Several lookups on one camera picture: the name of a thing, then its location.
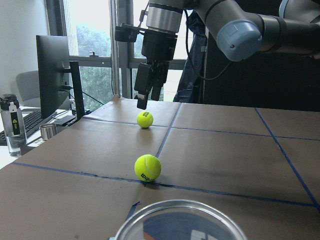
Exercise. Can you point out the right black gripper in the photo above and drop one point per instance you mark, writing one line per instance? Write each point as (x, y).
(159, 47)

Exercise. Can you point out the yellow tennis ball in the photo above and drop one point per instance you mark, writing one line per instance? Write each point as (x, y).
(145, 119)
(147, 168)

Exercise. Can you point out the clear Wilson tennis ball can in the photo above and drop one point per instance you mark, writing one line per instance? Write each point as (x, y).
(179, 219)

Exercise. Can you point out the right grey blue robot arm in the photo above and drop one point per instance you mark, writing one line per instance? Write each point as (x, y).
(240, 55)

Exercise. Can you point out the black computer monitor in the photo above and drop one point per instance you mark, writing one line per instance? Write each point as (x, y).
(57, 75)

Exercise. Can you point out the small metal cup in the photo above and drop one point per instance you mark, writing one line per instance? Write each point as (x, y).
(48, 130)

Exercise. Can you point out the grey office chair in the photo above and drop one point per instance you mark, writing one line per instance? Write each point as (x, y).
(29, 89)

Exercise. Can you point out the black keyboard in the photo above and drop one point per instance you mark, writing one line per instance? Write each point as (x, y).
(32, 124)

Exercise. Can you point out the clear water bottle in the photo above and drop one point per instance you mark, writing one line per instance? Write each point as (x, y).
(13, 123)

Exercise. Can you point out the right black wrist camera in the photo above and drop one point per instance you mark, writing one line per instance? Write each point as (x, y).
(127, 33)

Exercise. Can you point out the aluminium frame post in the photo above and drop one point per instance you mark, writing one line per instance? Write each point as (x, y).
(114, 50)

